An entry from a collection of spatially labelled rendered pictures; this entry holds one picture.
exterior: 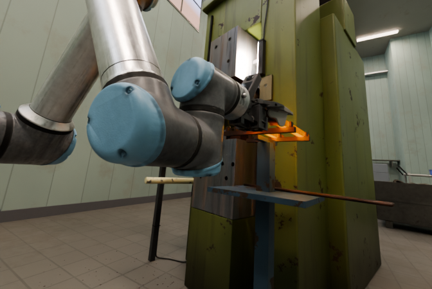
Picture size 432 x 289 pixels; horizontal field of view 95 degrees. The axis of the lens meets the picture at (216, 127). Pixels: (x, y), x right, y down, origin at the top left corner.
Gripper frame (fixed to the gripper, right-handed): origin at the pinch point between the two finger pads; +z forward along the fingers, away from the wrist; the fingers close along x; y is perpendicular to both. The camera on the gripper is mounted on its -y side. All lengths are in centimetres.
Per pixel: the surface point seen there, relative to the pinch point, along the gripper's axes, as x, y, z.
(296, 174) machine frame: -8, 18, 54
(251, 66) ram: -43, -59, 62
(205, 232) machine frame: -58, 56, 41
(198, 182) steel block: -69, 28, 42
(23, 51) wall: -292, -102, -42
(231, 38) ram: -52, -76, 46
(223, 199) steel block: -45, 35, 39
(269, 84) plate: -25, -37, 54
